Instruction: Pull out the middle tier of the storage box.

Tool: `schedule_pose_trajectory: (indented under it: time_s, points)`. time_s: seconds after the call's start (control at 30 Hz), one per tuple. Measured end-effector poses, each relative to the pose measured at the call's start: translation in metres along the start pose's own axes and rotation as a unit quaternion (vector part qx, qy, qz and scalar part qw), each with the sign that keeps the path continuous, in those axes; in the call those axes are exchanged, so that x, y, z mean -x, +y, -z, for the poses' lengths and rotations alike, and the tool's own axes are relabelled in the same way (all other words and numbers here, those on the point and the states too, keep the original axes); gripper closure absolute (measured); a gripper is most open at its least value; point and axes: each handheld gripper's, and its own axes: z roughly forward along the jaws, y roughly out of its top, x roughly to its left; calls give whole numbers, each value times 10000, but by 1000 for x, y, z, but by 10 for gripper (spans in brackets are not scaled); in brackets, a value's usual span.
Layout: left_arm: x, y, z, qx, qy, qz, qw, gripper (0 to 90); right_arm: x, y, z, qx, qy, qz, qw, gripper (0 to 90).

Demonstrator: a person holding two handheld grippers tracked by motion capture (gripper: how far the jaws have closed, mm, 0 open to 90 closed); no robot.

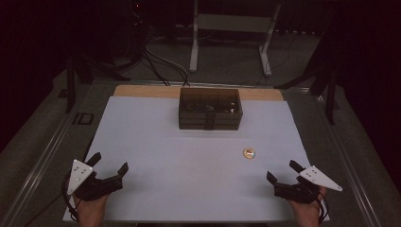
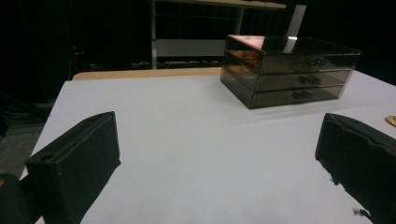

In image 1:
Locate smoky clear drawer box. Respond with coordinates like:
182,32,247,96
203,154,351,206
178,87,244,131

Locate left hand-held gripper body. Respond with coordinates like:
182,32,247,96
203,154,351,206
66,159,124,202

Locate black floor cables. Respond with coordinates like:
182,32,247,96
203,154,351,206
142,37,191,87

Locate white metal stand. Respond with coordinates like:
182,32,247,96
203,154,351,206
189,0,283,79

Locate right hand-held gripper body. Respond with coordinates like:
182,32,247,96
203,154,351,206
273,165,344,204

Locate person's left hand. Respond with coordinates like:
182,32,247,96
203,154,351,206
74,193,110,227

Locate person's right hand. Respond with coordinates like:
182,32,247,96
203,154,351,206
288,186,327,227

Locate black metal stand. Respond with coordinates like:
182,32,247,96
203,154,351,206
272,29,339,126
63,53,132,114

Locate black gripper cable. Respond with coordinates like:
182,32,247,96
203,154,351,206
316,192,330,226
61,172,80,222

